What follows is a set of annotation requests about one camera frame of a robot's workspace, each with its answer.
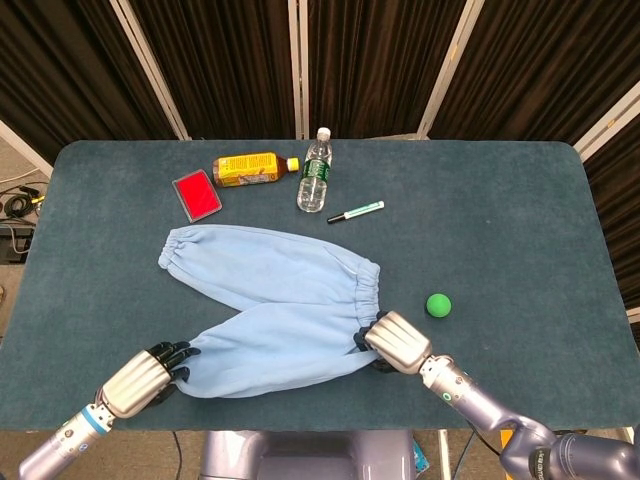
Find blue packet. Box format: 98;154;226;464
413;439;431;474

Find black curtain screen panel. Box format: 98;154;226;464
299;0;481;140
129;0;306;140
574;94;640;321
0;0;190;176
429;0;640;146

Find clear plastic water bottle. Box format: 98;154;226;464
296;126;334;214

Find black floor cable bundle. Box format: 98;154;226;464
0;182;49;221

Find light blue pants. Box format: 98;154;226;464
158;224;396;400

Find green white marker pen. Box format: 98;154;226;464
326;200;386;225

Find green ball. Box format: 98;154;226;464
425;293;453;319

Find yellow label tea bottle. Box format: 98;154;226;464
212;151;301;189

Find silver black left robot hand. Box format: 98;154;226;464
94;341;202;420

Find black floor power box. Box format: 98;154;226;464
0;224;36;264

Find thin black hanging cable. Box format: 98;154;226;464
172;430;185;480

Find lilac robot torso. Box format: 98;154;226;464
199;429;416;480

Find teal felt table cover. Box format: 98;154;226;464
2;139;640;432

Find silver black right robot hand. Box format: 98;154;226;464
353;310;434;375

